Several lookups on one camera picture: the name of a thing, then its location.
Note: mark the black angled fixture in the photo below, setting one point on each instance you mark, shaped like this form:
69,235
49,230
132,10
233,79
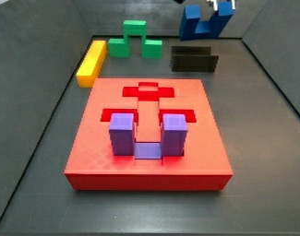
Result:
194,59

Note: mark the gripper finger 2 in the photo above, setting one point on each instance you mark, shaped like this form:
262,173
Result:
234,4
214,4

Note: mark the green stepped arch block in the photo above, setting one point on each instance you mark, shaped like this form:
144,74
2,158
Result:
120,45

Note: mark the yellow long bar block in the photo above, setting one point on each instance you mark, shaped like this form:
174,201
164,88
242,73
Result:
92,65

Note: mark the purple U-shaped block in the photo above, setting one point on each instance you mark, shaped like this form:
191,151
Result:
168,146

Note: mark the red base board with slots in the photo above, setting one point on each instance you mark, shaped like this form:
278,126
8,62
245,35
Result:
96,169

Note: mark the blue U-shaped block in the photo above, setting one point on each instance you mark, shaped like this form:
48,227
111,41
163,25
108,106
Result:
196,29

